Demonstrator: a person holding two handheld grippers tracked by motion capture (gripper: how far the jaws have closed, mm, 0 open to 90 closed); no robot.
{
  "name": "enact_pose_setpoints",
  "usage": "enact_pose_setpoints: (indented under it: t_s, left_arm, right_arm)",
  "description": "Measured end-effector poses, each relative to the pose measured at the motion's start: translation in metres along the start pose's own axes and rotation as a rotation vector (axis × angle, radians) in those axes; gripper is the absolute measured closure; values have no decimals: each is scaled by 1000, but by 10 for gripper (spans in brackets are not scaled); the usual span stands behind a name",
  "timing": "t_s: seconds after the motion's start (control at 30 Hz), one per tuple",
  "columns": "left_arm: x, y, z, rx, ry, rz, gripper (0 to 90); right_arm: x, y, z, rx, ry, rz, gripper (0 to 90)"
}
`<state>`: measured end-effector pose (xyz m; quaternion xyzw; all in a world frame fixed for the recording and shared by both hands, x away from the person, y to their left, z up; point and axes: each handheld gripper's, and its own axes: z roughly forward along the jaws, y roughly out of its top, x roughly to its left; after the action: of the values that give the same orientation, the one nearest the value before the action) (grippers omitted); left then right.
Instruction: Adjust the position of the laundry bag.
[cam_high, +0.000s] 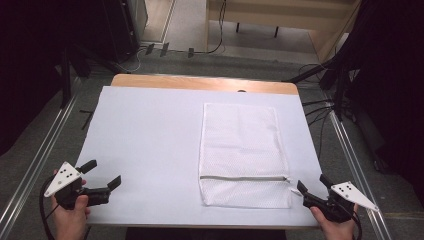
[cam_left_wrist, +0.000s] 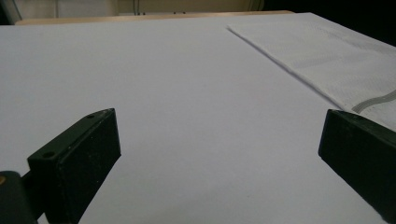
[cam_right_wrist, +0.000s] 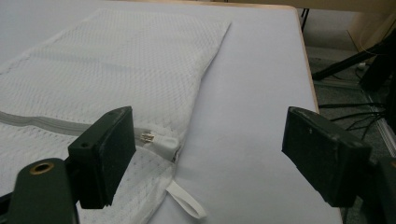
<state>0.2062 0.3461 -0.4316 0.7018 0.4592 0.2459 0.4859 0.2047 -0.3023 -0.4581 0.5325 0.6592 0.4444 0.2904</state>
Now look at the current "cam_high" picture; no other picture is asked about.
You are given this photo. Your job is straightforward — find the white table mat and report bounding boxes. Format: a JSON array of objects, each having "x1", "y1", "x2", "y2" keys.
[{"x1": 75, "y1": 85, "x2": 329, "y2": 228}]

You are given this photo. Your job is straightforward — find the black cabinet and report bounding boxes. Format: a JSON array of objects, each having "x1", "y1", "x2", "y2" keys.
[{"x1": 99, "y1": 0, "x2": 149, "y2": 64}]

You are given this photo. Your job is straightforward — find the person's right hand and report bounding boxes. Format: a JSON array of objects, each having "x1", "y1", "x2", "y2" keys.
[{"x1": 309, "y1": 203, "x2": 360, "y2": 240}]

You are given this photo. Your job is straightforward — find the black floor cables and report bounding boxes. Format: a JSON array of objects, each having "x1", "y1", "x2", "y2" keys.
[{"x1": 300, "y1": 97, "x2": 335, "y2": 162}]

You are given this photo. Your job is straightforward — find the aluminium floor rail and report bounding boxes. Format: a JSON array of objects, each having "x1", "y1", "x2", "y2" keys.
[
  {"x1": 326, "y1": 106, "x2": 393, "y2": 240},
  {"x1": 0, "y1": 78, "x2": 83, "y2": 234}
]

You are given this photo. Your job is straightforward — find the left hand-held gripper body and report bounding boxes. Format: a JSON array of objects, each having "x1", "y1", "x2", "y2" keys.
[{"x1": 44, "y1": 161, "x2": 111, "y2": 211}]

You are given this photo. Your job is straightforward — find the white mesh laundry bag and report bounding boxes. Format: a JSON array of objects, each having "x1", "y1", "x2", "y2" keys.
[{"x1": 198, "y1": 102, "x2": 303, "y2": 210}]

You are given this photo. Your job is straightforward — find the black curtain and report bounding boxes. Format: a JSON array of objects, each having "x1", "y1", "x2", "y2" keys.
[
  {"x1": 333, "y1": 0, "x2": 424, "y2": 204},
  {"x1": 0, "y1": 0, "x2": 113, "y2": 158}
]

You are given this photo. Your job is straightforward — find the person's left hand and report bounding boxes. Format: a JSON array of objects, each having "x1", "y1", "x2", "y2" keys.
[{"x1": 50, "y1": 169, "x2": 92, "y2": 240}]

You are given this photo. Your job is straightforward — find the black metal stand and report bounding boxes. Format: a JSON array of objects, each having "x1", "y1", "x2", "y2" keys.
[
  {"x1": 282, "y1": 54, "x2": 355, "y2": 123},
  {"x1": 59, "y1": 43, "x2": 129, "y2": 110}
]

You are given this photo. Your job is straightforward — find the light wooden furniture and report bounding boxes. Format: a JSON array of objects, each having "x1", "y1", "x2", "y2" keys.
[{"x1": 204, "y1": 0, "x2": 364, "y2": 64}]

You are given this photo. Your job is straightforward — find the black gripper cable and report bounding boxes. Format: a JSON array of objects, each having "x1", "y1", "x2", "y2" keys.
[
  {"x1": 38, "y1": 174, "x2": 58, "y2": 240},
  {"x1": 349, "y1": 211, "x2": 364, "y2": 240}
]

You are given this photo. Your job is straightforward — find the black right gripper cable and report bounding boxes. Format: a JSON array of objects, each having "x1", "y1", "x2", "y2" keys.
[{"x1": 349, "y1": 211, "x2": 364, "y2": 240}]

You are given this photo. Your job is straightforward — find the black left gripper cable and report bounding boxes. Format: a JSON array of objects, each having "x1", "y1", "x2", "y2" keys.
[{"x1": 38, "y1": 174, "x2": 58, "y2": 240}]

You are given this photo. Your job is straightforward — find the black hanging cable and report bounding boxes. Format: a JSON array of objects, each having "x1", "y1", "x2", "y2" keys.
[{"x1": 193, "y1": 0, "x2": 229, "y2": 56}]

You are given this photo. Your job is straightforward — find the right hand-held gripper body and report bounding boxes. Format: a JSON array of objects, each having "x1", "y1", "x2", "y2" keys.
[{"x1": 302, "y1": 181, "x2": 380, "y2": 223}]

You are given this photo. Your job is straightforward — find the white floor cable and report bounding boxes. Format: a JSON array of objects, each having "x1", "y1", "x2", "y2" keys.
[{"x1": 114, "y1": 46, "x2": 148, "y2": 75}]

